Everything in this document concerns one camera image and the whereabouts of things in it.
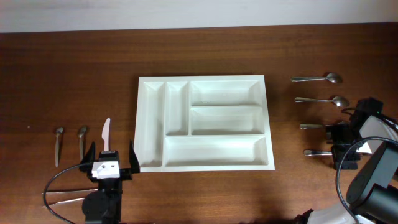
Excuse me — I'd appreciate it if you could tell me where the small steel teaspoon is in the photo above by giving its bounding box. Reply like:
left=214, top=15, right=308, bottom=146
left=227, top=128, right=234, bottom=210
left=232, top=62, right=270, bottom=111
left=55, top=127, right=63, bottom=167
left=78, top=126, right=88, bottom=161

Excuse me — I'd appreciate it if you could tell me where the right small steel teaspoon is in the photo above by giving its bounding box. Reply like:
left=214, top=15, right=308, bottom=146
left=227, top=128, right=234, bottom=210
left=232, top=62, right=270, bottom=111
left=78, top=126, right=88, bottom=161

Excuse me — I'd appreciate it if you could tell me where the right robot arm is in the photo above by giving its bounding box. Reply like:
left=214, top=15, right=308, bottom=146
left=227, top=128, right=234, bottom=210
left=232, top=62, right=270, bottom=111
left=294, top=97, right=397, bottom=224

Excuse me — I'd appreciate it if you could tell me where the left small steel teaspoon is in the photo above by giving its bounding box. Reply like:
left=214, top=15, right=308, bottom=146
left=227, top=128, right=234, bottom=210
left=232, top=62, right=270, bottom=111
left=55, top=127, right=63, bottom=167

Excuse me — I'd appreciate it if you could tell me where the white plastic knife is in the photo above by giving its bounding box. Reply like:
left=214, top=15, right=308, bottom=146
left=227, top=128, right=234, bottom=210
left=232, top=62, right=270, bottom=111
left=101, top=118, right=111, bottom=151

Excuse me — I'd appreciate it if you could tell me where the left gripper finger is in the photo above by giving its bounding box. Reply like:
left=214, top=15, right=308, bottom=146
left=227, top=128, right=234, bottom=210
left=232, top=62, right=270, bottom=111
left=81, top=142, right=96, bottom=164
left=129, top=140, right=141, bottom=174

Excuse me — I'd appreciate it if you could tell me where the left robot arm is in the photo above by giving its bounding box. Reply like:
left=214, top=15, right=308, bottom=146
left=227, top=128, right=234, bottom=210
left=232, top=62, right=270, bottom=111
left=79, top=142, right=141, bottom=224

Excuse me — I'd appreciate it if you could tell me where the steel tablespoon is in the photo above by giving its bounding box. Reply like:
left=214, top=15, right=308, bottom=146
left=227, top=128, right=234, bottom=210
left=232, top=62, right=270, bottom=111
left=294, top=96, right=350, bottom=108
left=290, top=73, right=343, bottom=84

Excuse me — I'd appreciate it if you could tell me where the steel fork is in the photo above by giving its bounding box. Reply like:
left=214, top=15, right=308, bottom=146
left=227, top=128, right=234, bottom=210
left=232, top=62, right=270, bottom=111
left=303, top=149, right=332, bottom=156
left=299, top=121, right=348, bottom=130

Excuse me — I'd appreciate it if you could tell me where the white plastic cutlery tray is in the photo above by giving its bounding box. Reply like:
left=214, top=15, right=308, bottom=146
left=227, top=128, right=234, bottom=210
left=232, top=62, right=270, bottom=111
left=134, top=75, right=275, bottom=172

